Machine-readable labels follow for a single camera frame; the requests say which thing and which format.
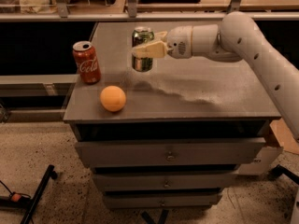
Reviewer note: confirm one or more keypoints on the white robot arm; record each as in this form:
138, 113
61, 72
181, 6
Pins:
237, 37

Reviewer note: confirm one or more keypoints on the grey drawer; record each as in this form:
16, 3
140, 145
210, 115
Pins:
161, 181
148, 153
160, 200

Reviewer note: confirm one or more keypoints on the metal frame rail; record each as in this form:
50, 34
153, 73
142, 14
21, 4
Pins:
124, 10

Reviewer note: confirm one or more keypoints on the red Coca-Cola can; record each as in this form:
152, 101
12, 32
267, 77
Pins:
85, 57

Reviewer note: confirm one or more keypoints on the bottom grey drawer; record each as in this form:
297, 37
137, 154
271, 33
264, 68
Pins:
160, 200

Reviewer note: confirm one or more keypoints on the black chair base leg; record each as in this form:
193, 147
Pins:
280, 170

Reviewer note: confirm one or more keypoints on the white cardboard box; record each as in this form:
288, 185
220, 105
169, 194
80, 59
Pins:
262, 162

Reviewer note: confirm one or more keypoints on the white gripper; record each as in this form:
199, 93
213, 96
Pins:
178, 42

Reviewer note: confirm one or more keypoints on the black floor stand leg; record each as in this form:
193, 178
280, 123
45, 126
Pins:
21, 201

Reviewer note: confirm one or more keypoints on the grey drawer cabinet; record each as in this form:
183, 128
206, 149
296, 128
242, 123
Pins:
177, 99

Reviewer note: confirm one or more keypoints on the orange fruit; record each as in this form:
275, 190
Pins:
112, 98

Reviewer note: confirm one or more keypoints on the middle grey drawer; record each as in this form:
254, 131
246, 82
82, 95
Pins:
161, 181

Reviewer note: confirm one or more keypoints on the green soda can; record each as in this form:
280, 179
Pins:
140, 35

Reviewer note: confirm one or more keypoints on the top grey drawer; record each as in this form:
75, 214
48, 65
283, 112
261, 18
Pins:
148, 153

